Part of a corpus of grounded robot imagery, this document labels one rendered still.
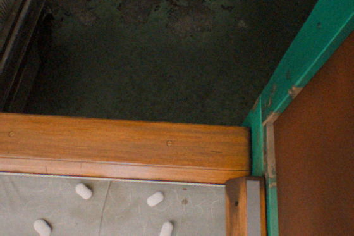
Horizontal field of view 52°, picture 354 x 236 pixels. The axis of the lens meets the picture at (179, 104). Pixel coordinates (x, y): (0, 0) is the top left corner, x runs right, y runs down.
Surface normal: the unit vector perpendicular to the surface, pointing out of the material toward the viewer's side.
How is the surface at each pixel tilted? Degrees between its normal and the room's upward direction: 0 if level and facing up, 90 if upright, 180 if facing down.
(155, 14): 0
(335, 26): 90
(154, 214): 0
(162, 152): 0
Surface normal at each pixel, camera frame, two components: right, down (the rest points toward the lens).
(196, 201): 0.04, -0.37
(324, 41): -1.00, -0.06
